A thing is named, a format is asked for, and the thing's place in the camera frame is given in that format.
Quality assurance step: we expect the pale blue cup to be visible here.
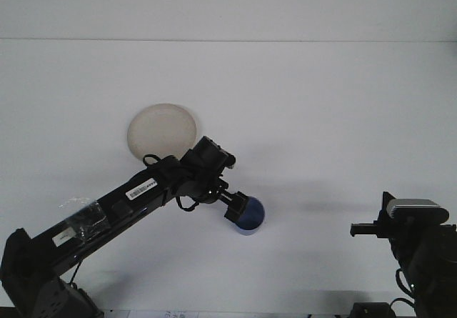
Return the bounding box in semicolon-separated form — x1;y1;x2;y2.
233;195;267;237

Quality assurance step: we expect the pale round plate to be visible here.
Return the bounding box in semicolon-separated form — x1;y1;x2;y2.
126;102;199;162

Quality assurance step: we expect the printed white paper sheet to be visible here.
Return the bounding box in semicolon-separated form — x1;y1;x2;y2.
126;309;203;318

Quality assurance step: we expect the clear crumpled tape piece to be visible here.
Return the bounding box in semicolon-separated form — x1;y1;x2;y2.
58;195;108;244

